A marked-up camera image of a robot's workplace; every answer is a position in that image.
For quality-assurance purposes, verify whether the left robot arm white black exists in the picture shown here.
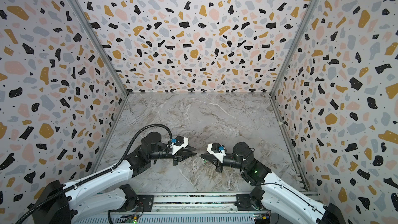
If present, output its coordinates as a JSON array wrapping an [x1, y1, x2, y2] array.
[[32, 132, 196, 224]]

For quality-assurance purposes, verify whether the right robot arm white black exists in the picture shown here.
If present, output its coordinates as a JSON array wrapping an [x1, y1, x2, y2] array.
[[201, 142, 346, 224]]

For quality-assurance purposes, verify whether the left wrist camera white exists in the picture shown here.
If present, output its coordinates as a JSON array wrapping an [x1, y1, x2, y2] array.
[[170, 136, 188, 155]]

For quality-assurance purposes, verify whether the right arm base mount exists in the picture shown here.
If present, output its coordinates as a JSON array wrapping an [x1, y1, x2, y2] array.
[[234, 194, 265, 211]]

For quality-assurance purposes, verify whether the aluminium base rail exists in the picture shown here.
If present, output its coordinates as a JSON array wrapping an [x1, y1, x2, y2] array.
[[93, 192, 324, 215]]

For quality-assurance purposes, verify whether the white perforated cable duct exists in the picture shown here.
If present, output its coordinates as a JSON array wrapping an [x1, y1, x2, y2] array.
[[71, 214, 257, 224]]

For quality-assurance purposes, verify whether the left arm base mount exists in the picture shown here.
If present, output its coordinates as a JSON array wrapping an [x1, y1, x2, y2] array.
[[117, 195, 154, 213]]

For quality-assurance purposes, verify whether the black corrugated cable conduit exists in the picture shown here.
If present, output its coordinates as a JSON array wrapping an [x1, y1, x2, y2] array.
[[13, 123, 173, 224]]

